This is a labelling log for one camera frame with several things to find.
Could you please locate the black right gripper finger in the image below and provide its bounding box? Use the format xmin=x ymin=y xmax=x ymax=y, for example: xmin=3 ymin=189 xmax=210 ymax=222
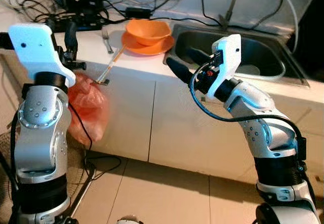
xmin=167 ymin=58 xmax=195 ymax=84
xmin=187 ymin=48 xmax=213 ymax=66

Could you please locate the orange plastic bowl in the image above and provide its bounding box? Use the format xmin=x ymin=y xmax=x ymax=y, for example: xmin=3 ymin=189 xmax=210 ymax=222
xmin=126 ymin=19 xmax=172 ymax=47

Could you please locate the orange plastic plate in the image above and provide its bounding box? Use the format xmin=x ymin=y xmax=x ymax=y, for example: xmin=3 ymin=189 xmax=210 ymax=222
xmin=120 ymin=31 xmax=175 ymax=56

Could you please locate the black charger box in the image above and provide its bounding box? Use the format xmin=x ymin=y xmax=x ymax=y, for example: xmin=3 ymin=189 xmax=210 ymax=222
xmin=55 ymin=0 xmax=104 ymax=18

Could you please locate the steel fork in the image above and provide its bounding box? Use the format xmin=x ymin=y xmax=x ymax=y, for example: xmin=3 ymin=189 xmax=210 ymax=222
xmin=101 ymin=26 xmax=114 ymax=54

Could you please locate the translucent white bowl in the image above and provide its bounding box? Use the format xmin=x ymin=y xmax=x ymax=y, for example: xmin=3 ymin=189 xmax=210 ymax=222
xmin=235 ymin=62 xmax=284 ymax=80

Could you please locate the orange plastic bag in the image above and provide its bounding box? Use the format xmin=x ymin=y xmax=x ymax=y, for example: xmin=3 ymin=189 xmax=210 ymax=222
xmin=67 ymin=72 xmax=110 ymax=145

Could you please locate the white base cabinet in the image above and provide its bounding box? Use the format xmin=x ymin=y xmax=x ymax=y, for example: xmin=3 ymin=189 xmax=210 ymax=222
xmin=84 ymin=75 xmax=324 ymax=184

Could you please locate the stainless steel sink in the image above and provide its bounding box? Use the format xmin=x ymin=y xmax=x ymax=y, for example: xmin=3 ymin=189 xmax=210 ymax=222
xmin=163 ymin=23 xmax=310 ymax=88

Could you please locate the dark metal faucet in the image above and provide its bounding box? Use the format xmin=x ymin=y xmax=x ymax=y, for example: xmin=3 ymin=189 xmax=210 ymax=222
xmin=218 ymin=0 xmax=254 ymax=30

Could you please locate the black power adapter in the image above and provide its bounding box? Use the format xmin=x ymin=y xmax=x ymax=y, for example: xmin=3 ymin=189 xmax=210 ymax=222
xmin=125 ymin=7 xmax=152 ymax=19

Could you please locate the grey robot left foot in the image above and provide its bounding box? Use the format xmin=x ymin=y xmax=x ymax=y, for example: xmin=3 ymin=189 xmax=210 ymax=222
xmin=116 ymin=215 xmax=145 ymax=224

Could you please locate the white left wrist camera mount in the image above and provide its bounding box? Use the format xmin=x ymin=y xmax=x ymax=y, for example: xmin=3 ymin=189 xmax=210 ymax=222
xmin=8 ymin=23 xmax=76 ymax=85

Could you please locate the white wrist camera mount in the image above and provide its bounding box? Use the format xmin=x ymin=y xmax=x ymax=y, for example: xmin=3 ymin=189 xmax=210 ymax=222
xmin=8 ymin=23 xmax=76 ymax=85
xmin=210 ymin=34 xmax=242 ymax=102

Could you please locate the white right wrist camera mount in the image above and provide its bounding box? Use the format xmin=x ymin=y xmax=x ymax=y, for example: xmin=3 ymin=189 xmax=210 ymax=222
xmin=210 ymin=34 xmax=242 ymax=102

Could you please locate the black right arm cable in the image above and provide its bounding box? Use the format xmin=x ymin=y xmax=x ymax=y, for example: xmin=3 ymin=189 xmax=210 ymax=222
xmin=190 ymin=65 xmax=307 ymax=159

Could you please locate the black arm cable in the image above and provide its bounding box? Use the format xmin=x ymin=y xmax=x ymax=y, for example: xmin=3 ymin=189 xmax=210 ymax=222
xmin=67 ymin=100 xmax=94 ymax=151
xmin=190 ymin=65 xmax=307 ymax=159

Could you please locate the white faucet hose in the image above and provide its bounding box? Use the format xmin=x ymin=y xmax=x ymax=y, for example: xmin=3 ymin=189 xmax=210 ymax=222
xmin=256 ymin=0 xmax=299 ymax=53

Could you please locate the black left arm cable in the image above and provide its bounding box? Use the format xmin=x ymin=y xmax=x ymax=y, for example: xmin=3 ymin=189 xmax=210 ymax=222
xmin=67 ymin=100 xmax=94 ymax=151

